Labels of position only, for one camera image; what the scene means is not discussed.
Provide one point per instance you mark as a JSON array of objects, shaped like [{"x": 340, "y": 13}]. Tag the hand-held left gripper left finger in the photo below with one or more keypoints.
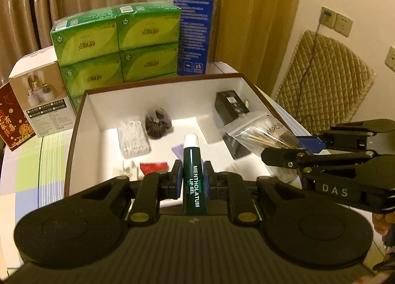
[{"x": 177, "y": 179}]

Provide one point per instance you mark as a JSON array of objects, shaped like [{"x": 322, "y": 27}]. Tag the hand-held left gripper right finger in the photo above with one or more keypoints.
[{"x": 208, "y": 179}]

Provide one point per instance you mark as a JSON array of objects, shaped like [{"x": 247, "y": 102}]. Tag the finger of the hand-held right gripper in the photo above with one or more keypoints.
[
  {"x": 310, "y": 144},
  {"x": 277, "y": 160}
]

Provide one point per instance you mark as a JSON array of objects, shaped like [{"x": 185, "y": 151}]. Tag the dark green lip gel tube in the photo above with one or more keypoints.
[{"x": 193, "y": 172}]

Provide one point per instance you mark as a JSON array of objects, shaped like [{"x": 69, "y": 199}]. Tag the red foil packet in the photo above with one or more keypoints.
[{"x": 154, "y": 168}]

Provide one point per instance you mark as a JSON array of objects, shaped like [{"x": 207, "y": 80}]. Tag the purple cream tube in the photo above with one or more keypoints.
[{"x": 178, "y": 152}]

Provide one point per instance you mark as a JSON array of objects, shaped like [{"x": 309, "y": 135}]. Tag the cotton swab bag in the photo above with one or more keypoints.
[{"x": 262, "y": 135}]

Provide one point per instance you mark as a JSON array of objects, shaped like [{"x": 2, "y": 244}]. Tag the cream hair claw clip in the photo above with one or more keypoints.
[{"x": 128, "y": 169}]

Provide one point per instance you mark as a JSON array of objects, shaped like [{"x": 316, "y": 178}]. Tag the clear floss pick box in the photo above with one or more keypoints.
[{"x": 134, "y": 140}]

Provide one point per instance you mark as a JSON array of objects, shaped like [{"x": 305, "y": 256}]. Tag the brown velvet scrunchie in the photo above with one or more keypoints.
[{"x": 158, "y": 124}]

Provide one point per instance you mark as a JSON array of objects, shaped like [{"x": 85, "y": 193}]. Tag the black product box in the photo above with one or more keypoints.
[{"x": 230, "y": 108}]

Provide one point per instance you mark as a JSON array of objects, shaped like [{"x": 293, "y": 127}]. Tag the brown cardboard storage box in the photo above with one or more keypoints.
[{"x": 172, "y": 108}]

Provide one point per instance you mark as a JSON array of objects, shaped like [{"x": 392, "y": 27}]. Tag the person's right hand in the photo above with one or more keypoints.
[{"x": 384, "y": 224}]

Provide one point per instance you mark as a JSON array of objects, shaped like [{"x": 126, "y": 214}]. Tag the quilted chair cover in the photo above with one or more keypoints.
[{"x": 333, "y": 86}]

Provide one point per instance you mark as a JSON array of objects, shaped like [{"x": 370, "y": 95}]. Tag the stack of green tissue packs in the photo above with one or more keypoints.
[{"x": 117, "y": 46}]

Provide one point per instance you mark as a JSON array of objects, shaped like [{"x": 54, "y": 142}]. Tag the blue milk carton box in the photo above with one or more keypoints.
[{"x": 194, "y": 30}]

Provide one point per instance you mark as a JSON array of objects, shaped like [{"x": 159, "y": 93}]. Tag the white photo product box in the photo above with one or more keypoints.
[{"x": 43, "y": 101}]

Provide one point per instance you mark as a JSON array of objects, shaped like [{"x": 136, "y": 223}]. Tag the red gift box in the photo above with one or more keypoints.
[{"x": 14, "y": 120}]

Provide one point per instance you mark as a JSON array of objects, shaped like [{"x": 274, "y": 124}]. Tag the white wall socket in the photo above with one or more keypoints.
[{"x": 390, "y": 58}]

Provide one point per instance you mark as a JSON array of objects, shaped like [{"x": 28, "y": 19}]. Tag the wall socket with plug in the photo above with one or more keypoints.
[{"x": 327, "y": 17}]

